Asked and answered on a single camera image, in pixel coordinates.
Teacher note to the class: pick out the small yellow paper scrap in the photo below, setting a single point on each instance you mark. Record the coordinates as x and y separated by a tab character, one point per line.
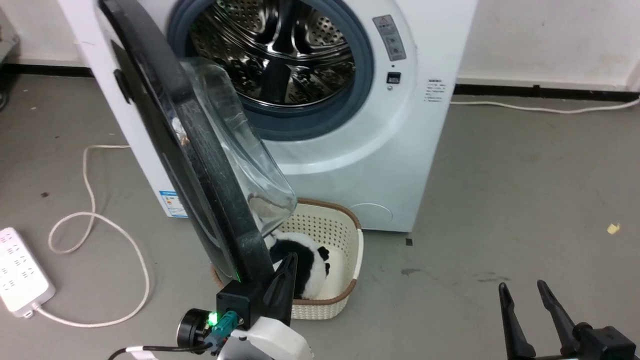
613	228

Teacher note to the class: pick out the black round glass washer door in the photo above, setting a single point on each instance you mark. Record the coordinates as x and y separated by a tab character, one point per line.
200	150

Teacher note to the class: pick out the grey rubber door gasket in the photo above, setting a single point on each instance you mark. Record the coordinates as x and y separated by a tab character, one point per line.
362	80

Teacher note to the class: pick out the steel perforated washer drum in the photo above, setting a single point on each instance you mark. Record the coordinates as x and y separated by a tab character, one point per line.
280	45

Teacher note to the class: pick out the white front-load washing machine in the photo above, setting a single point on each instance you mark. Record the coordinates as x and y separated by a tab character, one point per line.
380	165

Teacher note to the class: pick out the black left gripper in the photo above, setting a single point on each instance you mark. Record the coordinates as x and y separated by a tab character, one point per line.
240	300

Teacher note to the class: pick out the black and white panda plush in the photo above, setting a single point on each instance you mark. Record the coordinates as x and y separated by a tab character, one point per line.
310	260

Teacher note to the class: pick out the cream woven plastic laundry basket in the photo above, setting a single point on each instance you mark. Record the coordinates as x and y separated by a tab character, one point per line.
327	225

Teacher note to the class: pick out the grey warning symbol sticker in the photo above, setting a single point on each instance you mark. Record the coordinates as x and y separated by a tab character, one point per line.
390	37

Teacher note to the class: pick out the blue white energy label sticker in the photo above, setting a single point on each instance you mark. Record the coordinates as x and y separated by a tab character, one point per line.
174	204

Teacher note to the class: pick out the white power strip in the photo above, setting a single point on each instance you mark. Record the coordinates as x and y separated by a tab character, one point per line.
20	275

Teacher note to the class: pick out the black round wrist camera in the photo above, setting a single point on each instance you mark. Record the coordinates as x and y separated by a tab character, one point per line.
192	327

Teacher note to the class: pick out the white printed text sticker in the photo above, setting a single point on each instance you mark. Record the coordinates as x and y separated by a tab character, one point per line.
435	90

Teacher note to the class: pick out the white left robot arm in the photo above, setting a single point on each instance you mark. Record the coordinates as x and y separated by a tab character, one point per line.
275	345

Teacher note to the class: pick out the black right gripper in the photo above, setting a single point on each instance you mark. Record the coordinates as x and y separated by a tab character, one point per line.
607	345

